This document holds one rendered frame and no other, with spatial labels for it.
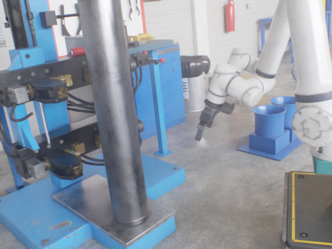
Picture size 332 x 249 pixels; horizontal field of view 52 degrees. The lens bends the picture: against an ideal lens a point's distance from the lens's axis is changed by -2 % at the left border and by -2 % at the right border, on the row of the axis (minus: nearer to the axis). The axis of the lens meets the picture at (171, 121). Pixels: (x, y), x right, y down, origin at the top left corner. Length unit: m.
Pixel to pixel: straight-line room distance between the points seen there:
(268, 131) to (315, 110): 1.94
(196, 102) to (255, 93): 3.02
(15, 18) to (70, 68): 0.45
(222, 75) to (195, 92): 2.92
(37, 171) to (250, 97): 1.37
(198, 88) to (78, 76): 2.24
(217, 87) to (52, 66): 1.19
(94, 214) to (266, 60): 1.43
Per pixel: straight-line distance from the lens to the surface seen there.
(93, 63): 1.79
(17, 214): 2.59
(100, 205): 2.37
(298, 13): 1.23
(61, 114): 2.62
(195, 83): 4.32
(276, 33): 1.44
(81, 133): 2.46
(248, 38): 7.32
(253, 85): 1.42
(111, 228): 2.14
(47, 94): 2.04
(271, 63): 1.48
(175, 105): 3.97
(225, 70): 1.43
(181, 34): 5.73
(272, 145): 3.17
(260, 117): 3.14
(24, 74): 2.23
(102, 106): 1.82
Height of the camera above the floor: 1.36
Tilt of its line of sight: 19 degrees down
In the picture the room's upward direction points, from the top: 6 degrees counter-clockwise
